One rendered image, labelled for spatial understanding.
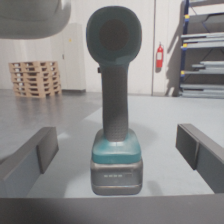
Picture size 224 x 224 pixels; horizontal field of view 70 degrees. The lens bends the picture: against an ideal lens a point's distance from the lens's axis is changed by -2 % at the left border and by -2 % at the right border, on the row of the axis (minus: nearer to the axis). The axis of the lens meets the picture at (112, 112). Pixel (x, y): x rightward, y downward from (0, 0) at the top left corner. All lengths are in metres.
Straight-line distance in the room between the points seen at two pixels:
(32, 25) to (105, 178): 0.35
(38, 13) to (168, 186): 0.41
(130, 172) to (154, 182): 0.06
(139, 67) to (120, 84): 4.64
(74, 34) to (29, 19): 4.91
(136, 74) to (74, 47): 1.98
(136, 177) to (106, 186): 0.04
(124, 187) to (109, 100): 0.12
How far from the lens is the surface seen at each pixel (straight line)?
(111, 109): 0.22
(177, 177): 0.29
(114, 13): 0.19
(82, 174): 0.29
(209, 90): 3.76
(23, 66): 5.34
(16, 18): 0.42
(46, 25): 0.45
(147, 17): 4.97
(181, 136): 0.17
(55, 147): 0.17
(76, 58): 5.26
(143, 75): 4.84
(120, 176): 0.23
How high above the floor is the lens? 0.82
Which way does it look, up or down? 16 degrees down
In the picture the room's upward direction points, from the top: 2 degrees counter-clockwise
